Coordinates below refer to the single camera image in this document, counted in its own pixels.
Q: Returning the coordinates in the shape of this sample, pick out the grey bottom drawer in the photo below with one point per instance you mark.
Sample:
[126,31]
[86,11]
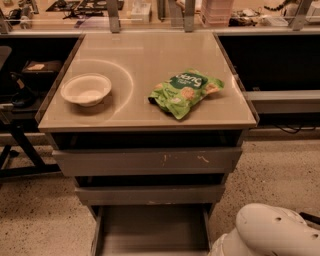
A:
[151,230]

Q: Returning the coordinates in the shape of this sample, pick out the grey drawer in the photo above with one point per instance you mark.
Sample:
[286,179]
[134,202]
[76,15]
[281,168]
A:
[150,189]
[154,153]
[151,230]

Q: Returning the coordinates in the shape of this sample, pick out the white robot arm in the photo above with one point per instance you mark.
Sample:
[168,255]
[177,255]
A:
[264,230]

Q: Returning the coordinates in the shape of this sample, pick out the grey drawer cabinet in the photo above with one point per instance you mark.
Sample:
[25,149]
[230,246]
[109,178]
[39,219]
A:
[135,63]

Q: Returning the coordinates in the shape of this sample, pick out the grey top drawer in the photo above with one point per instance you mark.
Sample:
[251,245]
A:
[154,153]

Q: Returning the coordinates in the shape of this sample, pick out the grey middle drawer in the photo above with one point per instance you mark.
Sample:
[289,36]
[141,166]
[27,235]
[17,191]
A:
[150,189]

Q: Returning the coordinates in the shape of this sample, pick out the green snack bag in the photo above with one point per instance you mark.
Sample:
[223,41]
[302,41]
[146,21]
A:
[181,92]

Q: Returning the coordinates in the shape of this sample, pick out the white paper bowl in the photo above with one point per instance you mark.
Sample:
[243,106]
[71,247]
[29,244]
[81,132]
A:
[86,89]

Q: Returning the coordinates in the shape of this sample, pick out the white box on desk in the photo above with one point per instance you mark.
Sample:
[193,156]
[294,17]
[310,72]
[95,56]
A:
[141,13]

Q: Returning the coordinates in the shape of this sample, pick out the pink plastic storage box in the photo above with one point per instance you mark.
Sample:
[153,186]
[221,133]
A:
[216,13]

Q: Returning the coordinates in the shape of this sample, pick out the black bag under desk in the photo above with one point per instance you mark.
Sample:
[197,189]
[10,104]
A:
[41,74]

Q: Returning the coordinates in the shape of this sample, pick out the black office chair base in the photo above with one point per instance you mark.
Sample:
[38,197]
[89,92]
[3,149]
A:
[310,218]

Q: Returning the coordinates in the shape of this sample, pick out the black table leg frame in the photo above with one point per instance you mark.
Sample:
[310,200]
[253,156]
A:
[17,123]

